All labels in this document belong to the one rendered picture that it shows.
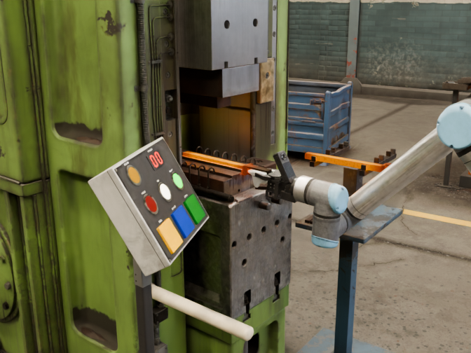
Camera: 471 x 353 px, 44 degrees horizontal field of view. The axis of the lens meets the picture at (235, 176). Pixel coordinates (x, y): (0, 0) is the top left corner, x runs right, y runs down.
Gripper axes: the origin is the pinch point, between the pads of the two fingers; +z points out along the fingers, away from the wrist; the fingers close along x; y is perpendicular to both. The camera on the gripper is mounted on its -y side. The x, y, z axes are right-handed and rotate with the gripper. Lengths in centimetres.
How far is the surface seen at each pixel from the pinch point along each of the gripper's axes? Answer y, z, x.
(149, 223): -7, -20, -68
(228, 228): 17.1, -2.8, -16.0
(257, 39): -44.5, 4.8, 6.4
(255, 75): -32.4, 4.3, 5.3
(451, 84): 13, 43, 322
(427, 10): -26, 232, 726
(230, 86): -30.1, 4.3, -8.5
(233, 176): 1.5, 3.0, -7.3
